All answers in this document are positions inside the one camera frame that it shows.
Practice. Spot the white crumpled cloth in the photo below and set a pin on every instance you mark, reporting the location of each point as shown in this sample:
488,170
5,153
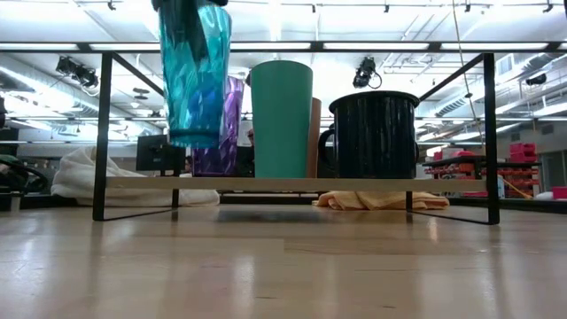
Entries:
80,177

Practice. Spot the black table frame rail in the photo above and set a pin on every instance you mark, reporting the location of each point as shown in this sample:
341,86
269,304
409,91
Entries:
266,199

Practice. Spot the workbench with red bins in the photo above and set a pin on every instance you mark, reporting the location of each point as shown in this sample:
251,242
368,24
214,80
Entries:
460,168

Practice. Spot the pink storage bin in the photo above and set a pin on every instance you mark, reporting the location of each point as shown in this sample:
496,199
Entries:
559,192

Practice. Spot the black metal frame shelf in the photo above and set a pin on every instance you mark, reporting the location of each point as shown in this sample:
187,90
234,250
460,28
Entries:
266,184

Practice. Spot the black ceiling fixture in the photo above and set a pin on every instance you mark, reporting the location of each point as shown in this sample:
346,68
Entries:
536,80

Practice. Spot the black background equipment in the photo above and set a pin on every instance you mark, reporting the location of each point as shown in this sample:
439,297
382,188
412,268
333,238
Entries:
17,181

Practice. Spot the teal plastic cup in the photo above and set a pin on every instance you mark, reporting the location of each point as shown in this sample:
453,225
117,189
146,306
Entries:
281,124

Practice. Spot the blue faceted plastic cup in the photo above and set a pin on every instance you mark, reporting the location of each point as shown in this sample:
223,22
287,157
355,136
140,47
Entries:
195,111

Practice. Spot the peach plastic cup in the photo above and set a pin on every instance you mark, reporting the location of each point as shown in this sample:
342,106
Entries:
315,142

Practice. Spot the black ceiling track lights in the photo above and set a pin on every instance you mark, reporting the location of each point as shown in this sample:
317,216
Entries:
77,73

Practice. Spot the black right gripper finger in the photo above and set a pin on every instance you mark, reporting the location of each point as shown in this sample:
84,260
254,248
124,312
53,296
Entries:
192,26

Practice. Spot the person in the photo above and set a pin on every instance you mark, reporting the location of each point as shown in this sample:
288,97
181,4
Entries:
246,161
188,166

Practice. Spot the purple faceted plastic cup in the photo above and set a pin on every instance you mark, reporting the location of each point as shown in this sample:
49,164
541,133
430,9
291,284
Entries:
217,161

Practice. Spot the black overhead camera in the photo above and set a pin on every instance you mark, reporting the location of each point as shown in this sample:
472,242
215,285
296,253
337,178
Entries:
364,73

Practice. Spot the black computer monitor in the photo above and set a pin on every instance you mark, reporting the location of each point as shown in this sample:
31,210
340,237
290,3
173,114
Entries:
150,155

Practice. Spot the dark navy enamel mug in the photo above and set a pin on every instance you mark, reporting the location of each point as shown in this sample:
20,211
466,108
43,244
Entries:
376,142

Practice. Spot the yellow folded cloth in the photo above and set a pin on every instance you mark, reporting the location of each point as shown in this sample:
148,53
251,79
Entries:
376,200

